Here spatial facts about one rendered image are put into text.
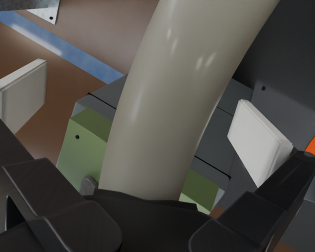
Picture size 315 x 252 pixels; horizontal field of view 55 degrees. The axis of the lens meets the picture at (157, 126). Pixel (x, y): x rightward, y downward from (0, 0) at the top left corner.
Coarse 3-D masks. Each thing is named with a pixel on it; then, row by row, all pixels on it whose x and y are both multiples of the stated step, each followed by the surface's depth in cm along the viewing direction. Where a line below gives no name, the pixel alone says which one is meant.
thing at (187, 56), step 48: (192, 0) 8; (240, 0) 7; (144, 48) 9; (192, 48) 8; (240, 48) 8; (144, 96) 9; (192, 96) 8; (144, 144) 9; (192, 144) 9; (144, 192) 9
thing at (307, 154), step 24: (288, 168) 13; (312, 168) 13; (264, 192) 10; (288, 192) 11; (240, 216) 8; (264, 216) 8; (288, 216) 11; (192, 240) 6; (216, 240) 6; (240, 240) 7; (264, 240) 7
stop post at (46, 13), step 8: (0, 0) 125; (8, 0) 129; (16, 0) 133; (24, 0) 137; (32, 0) 142; (40, 0) 146; (48, 0) 151; (56, 0) 150; (0, 8) 127; (8, 8) 131; (16, 8) 135; (24, 8) 140; (32, 8) 144; (40, 8) 155; (48, 8) 153; (56, 8) 152; (40, 16) 157; (48, 16) 155; (56, 16) 154
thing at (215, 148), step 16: (96, 96) 75; (112, 96) 78; (224, 96) 111; (240, 96) 118; (112, 112) 72; (224, 112) 99; (208, 128) 86; (224, 128) 90; (208, 144) 78; (224, 144) 82; (192, 160) 69; (208, 160) 72; (224, 160) 75; (208, 176) 67; (224, 176) 69; (224, 192) 66
